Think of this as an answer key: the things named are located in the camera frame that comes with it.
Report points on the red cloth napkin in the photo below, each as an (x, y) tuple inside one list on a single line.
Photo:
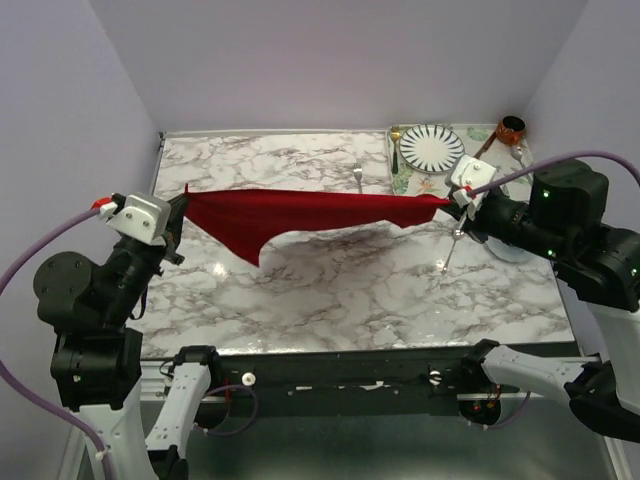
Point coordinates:
[(245, 220)]

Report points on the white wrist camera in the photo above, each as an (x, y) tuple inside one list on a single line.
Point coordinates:
[(142, 217), (467, 174)]

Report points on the orange black cup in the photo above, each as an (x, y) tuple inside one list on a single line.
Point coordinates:
[(510, 130)]

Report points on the aluminium frame rail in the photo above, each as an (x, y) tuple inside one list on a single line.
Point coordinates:
[(155, 386)]

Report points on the silver spoon on tray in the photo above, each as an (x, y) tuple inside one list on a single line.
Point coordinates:
[(517, 153)]

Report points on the silver spoon on table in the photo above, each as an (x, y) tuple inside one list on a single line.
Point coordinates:
[(453, 247)]

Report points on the striped white plate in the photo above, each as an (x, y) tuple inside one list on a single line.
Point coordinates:
[(430, 148)]

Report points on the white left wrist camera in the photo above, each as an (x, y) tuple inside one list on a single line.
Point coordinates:
[(142, 217)]

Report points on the grey saucer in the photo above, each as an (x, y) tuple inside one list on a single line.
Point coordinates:
[(507, 253)]

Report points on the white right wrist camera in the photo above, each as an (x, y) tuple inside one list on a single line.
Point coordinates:
[(467, 174)]

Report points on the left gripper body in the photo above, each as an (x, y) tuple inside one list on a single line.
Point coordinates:
[(169, 247)]

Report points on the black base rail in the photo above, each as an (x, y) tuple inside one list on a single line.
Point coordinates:
[(340, 380)]

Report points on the silver fork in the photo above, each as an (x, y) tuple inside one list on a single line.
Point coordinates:
[(358, 176)]

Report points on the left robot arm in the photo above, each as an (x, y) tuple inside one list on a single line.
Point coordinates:
[(97, 359)]

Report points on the gold fork green handle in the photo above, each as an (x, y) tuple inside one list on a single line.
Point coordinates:
[(394, 136)]

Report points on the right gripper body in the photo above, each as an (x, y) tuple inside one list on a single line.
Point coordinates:
[(479, 226)]

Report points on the floral serving tray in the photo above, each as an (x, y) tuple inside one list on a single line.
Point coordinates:
[(411, 182)]

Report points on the brown handled knife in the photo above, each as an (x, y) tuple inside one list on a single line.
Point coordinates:
[(485, 147)]

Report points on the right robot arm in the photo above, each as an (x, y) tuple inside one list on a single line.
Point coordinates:
[(554, 210)]

